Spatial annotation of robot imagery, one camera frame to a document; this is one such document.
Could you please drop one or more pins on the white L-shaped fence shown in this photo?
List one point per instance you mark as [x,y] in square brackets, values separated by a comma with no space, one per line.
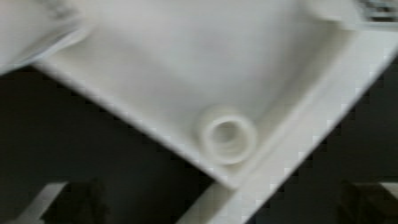
[301,120]

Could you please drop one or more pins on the white square table top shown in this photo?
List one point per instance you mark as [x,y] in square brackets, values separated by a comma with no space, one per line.
[186,65]

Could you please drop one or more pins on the white table leg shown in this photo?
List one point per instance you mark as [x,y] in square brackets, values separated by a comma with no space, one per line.
[43,25]
[358,14]

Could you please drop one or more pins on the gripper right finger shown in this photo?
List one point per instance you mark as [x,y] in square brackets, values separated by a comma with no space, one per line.
[369,203]

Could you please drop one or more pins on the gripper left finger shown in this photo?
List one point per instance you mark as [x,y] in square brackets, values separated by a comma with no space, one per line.
[66,204]

